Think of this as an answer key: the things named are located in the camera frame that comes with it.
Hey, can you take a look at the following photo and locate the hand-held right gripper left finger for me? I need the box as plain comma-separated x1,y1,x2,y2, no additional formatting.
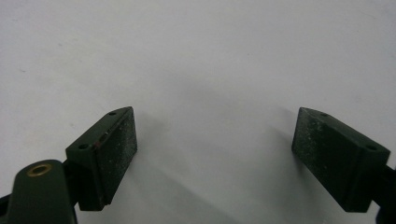
64,105,138,212

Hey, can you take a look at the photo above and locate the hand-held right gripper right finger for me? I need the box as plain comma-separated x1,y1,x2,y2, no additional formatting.
290,106,391,214

